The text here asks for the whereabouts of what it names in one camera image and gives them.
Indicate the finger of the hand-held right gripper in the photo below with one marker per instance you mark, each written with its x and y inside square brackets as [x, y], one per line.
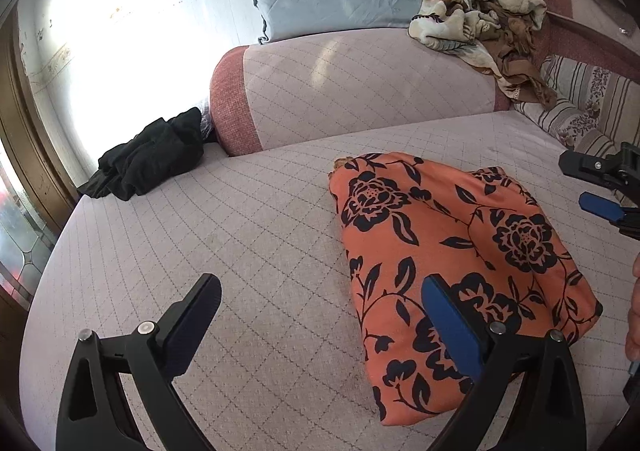
[600, 205]
[590, 166]

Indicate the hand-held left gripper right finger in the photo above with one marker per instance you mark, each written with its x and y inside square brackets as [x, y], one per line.
[457, 326]

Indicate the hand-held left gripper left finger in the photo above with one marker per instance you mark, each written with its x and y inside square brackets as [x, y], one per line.
[187, 326]

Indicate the orange floral dress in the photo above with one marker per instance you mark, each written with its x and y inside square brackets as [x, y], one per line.
[450, 251]

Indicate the black clothes pile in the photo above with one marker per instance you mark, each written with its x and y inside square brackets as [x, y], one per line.
[145, 161]

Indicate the person's right hand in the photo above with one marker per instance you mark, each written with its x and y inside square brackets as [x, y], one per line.
[634, 311]

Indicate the striped floral cushion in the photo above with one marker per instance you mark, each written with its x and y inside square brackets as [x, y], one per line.
[585, 106]

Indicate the pink sofa bed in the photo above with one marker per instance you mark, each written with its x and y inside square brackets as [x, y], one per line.
[250, 241]

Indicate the cream floral blanket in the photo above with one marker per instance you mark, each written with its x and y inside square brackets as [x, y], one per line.
[475, 16]

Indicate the clear plastic bag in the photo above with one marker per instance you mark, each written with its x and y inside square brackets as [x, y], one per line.
[206, 118]

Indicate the wooden stained glass door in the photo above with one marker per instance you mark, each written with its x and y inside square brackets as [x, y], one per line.
[25, 156]

